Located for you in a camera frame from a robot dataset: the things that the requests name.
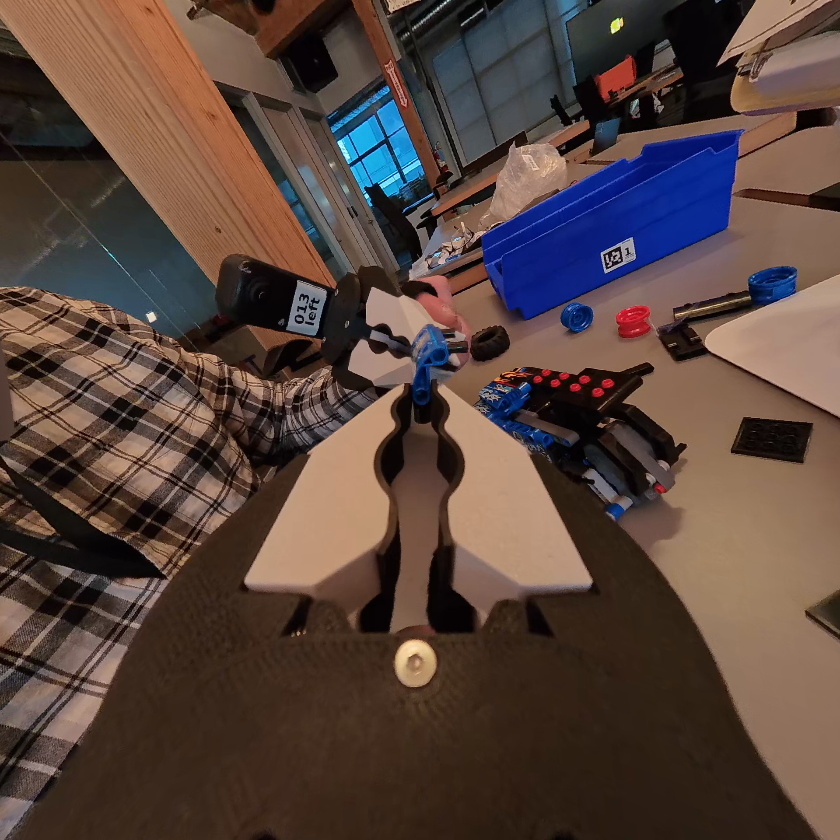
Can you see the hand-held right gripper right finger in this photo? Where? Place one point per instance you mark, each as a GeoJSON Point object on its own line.
{"type": "Point", "coordinates": [518, 525]}

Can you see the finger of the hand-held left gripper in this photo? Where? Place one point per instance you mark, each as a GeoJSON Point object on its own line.
{"type": "Point", "coordinates": [394, 312]}
{"type": "Point", "coordinates": [380, 367]}

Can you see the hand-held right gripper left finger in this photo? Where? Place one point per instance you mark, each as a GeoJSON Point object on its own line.
{"type": "Point", "coordinates": [315, 525]}

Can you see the blue printed curved panel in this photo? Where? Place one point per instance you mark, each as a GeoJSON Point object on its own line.
{"type": "Point", "coordinates": [426, 354]}

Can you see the black block with red pins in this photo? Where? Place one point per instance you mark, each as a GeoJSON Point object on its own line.
{"type": "Point", "coordinates": [590, 394]}

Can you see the person's left forearm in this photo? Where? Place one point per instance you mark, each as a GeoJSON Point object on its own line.
{"type": "Point", "coordinates": [315, 407]}

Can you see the grey desk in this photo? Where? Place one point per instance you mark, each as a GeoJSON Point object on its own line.
{"type": "Point", "coordinates": [722, 558]}

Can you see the person's left hand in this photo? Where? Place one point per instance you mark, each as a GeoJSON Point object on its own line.
{"type": "Point", "coordinates": [436, 298]}

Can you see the black rubber tyre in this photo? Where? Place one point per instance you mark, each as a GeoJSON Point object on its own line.
{"type": "Point", "coordinates": [489, 343]}

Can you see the neighbouring grey table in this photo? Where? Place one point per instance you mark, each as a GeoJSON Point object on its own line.
{"type": "Point", "coordinates": [499, 177]}

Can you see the blue wheel rim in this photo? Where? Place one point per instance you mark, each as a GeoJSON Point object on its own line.
{"type": "Point", "coordinates": [773, 284]}
{"type": "Point", "coordinates": [577, 318]}

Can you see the clear plastic bag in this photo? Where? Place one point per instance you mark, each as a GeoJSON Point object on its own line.
{"type": "Point", "coordinates": [525, 177]}

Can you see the red wheel rim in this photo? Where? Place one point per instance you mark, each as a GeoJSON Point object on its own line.
{"type": "Point", "coordinates": [633, 322]}

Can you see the blue storage bin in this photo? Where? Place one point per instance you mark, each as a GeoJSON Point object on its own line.
{"type": "Point", "coordinates": [623, 216]}

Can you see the black studded square plate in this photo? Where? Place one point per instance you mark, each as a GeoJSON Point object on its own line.
{"type": "Point", "coordinates": [771, 439]}

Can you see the black beam with holes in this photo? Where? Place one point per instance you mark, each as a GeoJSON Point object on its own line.
{"type": "Point", "coordinates": [712, 305]}

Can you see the white book stand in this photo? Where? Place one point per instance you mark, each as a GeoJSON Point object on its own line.
{"type": "Point", "coordinates": [774, 341]}

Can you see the black smooth square tile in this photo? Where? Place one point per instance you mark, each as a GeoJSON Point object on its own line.
{"type": "Point", "coordinates": [825, 615]}

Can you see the orange chair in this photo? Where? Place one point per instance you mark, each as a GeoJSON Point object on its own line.
{"type": "Point", "coordinates": [615, 77]}

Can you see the black frame piece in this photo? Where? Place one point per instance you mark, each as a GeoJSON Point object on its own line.
{"type": "Point", "coordinates": [682, 341]}

